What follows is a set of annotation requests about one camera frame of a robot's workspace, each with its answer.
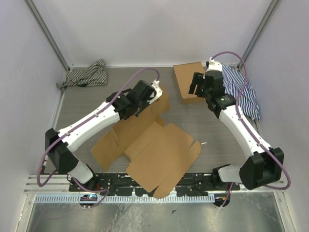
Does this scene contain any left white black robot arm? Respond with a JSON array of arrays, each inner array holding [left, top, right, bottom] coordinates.
[[43, 89, 157, 192]]

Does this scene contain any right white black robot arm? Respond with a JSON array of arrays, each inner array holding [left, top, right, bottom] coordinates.
[[188, 71, 284, 191]]

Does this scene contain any folded brown cardboard box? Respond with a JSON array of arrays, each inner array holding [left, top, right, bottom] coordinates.
[[173, 61, 205, 104]]

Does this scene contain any blue white striped cloth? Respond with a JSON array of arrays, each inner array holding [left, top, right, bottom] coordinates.
[[222, 64, 261, 120]]

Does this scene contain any grey striped cloth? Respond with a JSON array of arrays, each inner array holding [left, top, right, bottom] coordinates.
[[56, 59, 108, 92]]

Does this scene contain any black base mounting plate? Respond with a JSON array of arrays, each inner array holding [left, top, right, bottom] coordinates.
[[69, 173, 230, 198]]

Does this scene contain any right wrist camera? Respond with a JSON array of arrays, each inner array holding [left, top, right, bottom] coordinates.
[[205, 57, 223, 84]]

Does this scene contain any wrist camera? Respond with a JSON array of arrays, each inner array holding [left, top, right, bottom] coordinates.
[[205, 57, 223, 84], [131, 79, 164, 106]]

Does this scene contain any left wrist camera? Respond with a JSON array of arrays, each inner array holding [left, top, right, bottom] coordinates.
[[131, 79, 164, 106]]

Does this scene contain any aluminium rail frame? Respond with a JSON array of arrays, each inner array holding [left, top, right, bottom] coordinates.
[[23, 173, 287, 194]]

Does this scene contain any perforated cable duct strip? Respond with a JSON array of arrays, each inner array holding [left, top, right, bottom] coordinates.
[[34, 193, 215, 203]]

